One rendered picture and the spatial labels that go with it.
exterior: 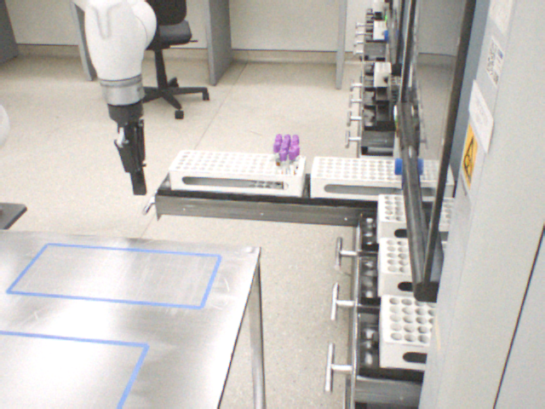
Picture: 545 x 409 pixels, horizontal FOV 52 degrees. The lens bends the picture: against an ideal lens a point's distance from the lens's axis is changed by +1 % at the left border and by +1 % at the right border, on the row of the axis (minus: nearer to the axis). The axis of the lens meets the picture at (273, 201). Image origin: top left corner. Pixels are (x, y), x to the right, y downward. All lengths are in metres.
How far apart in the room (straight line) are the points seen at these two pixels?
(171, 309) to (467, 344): 0.50
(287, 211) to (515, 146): 0.78
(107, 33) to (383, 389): 0.82
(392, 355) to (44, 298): 0.58
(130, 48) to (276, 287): 1.30
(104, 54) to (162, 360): 0.62
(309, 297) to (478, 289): 1.64
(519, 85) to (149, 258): 0.75
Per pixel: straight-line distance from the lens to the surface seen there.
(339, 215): 1.20
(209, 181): 1.29
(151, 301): 0.95
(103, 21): 1.17
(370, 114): 1.62
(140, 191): 1.35
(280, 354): 1.96
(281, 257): 2.37
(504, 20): 0.49
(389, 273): 0.92
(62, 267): 1.08
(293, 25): 4.74
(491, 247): 0.54
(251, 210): 1.22
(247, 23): 4.80
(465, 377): 0.65
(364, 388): 0.85
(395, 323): 0.84
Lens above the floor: 1.44
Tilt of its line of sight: 31 degrees down
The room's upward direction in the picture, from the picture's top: 1 degrees counter-clockwise
